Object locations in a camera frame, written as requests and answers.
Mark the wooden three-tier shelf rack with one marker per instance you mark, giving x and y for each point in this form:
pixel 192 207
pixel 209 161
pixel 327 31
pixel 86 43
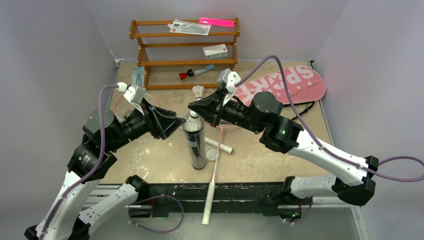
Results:
pixel 144 61

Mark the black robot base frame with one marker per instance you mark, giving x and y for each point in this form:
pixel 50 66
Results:
pixel 267 198

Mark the light blue white device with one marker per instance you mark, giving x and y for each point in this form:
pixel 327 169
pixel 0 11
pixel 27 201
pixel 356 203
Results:
pixel 138 75

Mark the black shuttlecock tube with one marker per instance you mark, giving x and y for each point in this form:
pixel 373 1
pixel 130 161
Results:
pixel 197 148

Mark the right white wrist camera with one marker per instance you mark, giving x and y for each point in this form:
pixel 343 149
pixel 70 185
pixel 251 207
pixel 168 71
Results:
pixel 230 79

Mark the pink fluorescent bar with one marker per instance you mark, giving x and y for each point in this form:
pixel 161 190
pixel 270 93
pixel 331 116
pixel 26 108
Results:
pixel 217 22

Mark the pink white badminton racket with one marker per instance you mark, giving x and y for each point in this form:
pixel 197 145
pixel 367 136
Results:
pixel 223 125

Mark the white packaged item on shelf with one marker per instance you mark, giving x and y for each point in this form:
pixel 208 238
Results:
pixel 189 28

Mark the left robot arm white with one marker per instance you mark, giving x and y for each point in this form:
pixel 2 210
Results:
pixel 103 136

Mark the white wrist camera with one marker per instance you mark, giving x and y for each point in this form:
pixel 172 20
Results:
pixel 134 94
pixel 230 79

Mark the white shuttlecock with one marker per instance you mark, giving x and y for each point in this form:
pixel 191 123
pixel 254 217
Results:
pixel 198 91
pixel 194 122

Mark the clear plastic tube lid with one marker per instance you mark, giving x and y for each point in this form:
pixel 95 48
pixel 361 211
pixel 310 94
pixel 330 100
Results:
pixel 211 153

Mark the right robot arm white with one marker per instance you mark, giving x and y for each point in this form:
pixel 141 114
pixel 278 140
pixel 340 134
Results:
pixel 345 179

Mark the pink sport racket bag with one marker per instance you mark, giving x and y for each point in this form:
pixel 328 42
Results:
pixel 304 85

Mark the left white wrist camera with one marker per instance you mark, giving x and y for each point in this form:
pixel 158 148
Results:
pixel 134 94

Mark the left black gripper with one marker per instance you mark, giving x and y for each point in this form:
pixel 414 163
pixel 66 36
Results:
pixel 161 122

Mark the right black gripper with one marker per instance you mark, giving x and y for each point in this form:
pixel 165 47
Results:
pixel 216 110

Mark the white red small box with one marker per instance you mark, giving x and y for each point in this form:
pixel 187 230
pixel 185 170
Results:
pixel 215 51

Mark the red black blue marker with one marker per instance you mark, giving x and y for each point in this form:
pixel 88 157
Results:
pixel 192 73

